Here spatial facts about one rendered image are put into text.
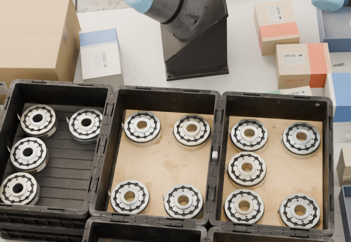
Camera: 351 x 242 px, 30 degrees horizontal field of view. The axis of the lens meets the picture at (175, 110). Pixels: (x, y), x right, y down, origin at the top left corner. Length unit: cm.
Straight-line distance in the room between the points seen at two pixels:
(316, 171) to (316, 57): 44
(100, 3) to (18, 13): 125
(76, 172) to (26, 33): 49
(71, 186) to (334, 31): 102
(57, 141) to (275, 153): 61
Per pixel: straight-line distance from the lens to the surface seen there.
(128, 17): 231
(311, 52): 209
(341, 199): 187
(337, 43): 217
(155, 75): 214
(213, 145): 171
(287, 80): 206
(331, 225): 163
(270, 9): 220
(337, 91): 200
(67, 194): 181
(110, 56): 209
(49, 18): 209
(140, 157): 182
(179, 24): 194
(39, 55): 200
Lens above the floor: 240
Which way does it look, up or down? 56 degrees down
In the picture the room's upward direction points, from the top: 7 degrees counter-clockwise
